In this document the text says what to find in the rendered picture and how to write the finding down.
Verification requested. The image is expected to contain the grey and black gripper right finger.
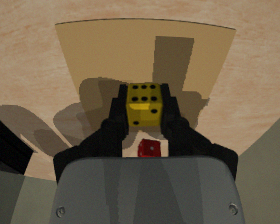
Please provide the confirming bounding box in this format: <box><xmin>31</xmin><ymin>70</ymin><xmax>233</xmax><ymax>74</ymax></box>
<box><xmin>160</xmin><ymin>84</ymin><xmax>238</xmax><ymax>181</ymax></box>

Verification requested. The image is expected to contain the yellow die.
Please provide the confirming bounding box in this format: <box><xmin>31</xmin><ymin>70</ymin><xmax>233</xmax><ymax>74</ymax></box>
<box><xmin>126</xmin><ymin>83</ymin><xmax>163</xmax><ymax>126</ymax></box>

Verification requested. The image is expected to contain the red die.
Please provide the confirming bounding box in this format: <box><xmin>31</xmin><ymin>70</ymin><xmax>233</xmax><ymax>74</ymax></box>
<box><xmin>137</xmin><ymin>139</ymin><xmax>161</xmax><ymax>157</ymax></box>

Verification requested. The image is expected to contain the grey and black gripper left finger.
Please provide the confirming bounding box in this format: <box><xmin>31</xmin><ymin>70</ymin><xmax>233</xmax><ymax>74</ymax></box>
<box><xmin>53</xmin><ymin>84</ymin><xmax>129</xmax><ymax>184</ymax></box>

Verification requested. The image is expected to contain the tan flat mat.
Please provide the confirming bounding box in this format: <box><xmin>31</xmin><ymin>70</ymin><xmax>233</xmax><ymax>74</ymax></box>
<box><xmin>55</xmin><ymin>18</ymin><xmax>237</xmax><ymax>131</ymax></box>

